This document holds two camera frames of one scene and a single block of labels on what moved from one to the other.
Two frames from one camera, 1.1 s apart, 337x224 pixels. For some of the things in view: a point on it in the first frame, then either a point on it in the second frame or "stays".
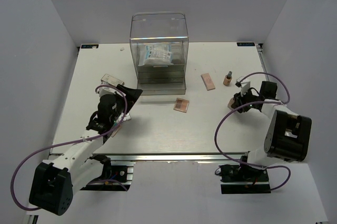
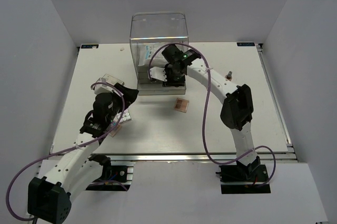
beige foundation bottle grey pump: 228,79 stays
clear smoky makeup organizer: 159,49 stays
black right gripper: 239,99 -> 170,83
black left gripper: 131,95 stays
